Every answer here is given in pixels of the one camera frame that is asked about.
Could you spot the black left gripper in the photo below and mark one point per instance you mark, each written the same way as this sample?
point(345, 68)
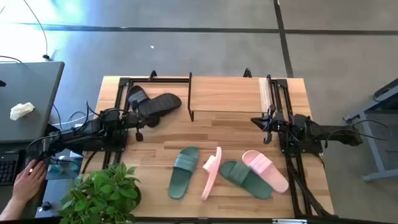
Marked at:
point(138, 119)

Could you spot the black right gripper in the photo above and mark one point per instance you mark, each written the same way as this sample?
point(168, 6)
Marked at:
point(273, 123)

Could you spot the black rubber slide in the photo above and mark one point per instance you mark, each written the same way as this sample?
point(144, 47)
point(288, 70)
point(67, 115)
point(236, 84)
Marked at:
point(136, 95)
point(164, 102)

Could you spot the wooden shelf black metal frame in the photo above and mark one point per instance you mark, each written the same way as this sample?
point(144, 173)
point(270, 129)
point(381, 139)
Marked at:
point(227, 93)

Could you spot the pink rubber slide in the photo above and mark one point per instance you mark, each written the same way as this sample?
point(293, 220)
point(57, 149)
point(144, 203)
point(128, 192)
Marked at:
point(267, 174)
point(211, 174)

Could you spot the green rubber slide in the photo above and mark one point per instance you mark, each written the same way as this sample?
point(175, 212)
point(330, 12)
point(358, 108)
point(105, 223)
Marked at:
point(183, 174)
point(248, 182)

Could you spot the person's forearm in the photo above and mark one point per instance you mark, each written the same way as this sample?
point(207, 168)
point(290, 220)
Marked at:
point(9, 211)

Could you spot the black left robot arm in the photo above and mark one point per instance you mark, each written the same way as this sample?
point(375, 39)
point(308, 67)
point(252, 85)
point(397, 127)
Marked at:
point(93, 132)

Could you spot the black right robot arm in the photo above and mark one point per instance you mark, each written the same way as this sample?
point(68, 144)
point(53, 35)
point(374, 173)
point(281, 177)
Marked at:
point(314, 130)

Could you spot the green potted plant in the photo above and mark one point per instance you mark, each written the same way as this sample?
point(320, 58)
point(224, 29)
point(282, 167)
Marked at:
point(99, 193)

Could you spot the teal water bottle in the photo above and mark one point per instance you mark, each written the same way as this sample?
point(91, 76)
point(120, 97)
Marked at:
point(62, 162)

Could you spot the grey metal table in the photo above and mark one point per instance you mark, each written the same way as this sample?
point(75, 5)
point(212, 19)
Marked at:
point(379, 176)

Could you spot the crumpled white tissue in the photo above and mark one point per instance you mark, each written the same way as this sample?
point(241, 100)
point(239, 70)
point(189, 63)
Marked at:
point(21, 110)

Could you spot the small black round object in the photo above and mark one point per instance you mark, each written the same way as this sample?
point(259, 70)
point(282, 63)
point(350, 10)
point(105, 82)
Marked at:
point(46, 206)

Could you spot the person's hand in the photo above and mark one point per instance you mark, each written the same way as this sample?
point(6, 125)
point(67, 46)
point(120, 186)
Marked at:
point(29, 183)

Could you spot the black keyboard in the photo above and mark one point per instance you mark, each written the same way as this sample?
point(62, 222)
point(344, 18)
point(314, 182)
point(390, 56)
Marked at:
point(7, 168)

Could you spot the small black desk object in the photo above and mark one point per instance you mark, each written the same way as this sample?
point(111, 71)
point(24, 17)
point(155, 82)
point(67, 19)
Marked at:
point(2, 83)

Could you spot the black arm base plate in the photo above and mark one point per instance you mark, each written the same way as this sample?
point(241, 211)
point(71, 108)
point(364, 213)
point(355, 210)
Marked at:
point(121, 146)
point(314, 148)

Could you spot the black aluminium table frame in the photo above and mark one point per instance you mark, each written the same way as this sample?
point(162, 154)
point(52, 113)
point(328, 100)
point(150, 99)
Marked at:
point(161, 80)

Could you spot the black frame bracket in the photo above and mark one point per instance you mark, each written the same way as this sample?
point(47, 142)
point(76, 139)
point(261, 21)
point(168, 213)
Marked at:
point(152, 74)
point(247, 72)

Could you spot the silver metal bracket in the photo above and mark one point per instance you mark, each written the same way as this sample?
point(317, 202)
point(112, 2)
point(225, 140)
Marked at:
point(289, 221)

